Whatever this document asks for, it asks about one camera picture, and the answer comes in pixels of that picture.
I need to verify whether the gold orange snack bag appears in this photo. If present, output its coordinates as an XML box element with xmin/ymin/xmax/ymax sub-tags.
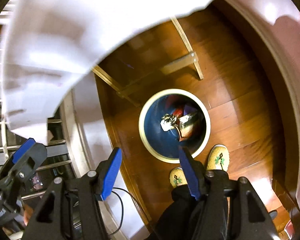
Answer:
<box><xmin>160</xmin><ymin>112</ymin><xmax>200</xmax><ymax>141</ymax></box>

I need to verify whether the purple Vinda tissue bag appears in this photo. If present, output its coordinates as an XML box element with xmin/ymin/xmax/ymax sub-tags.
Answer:
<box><xmin>184</xmin><ymin>105</ymin><xmax>198</xmax><ymax>116</ymax></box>

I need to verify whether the blue round trash bin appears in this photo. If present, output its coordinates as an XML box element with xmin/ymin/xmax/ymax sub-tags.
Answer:
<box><xmin>139</xmin><ymin>88</ymin><xmax>211</xmax><ymax>164</ymax></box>

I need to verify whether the window security grille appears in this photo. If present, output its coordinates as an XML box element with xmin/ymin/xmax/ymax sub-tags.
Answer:
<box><xmin>0</xmin><ymin>0</ymin><xmax>73</xmax><ymax>201</ymax></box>

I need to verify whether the left yellow slipper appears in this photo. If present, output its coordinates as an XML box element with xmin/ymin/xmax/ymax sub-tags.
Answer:
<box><xmin>169</xmin><ymin>167</ymin><xmax>187</xmax><ymax>188</ymax></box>

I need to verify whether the cartoon purple tablecloth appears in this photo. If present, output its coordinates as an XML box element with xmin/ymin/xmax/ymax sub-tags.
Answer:
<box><xmin>0</xmin><ymin>0</ymin><xmax>213</xmax><ymax>129</ymax></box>

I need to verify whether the black cable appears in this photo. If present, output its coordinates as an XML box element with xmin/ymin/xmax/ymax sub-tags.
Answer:
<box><xmin>108</xmin><ymin>187</ymin><xmax>152</xmax><ymax>237</ymax></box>

